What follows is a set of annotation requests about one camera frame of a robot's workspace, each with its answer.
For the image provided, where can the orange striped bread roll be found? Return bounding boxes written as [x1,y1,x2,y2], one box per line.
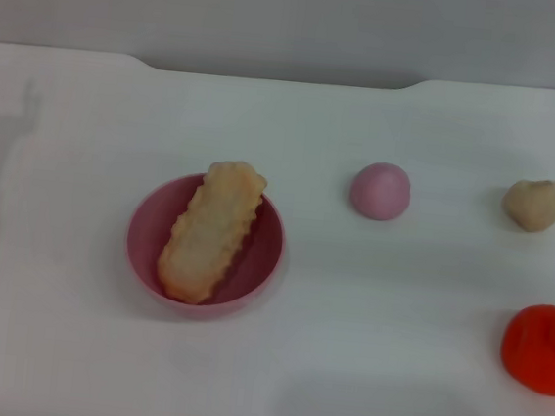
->
[153,153,271,311]

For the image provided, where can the beige round bun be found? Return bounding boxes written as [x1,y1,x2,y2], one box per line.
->
[497,174,555,236]

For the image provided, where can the red orange bun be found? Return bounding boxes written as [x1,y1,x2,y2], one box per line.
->
[496,300,555,397]

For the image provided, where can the pink plastic bowl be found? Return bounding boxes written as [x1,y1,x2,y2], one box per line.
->
[118,165,293,328]

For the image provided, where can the pink round bun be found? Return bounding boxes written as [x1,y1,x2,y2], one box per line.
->
[347,159,414,225]

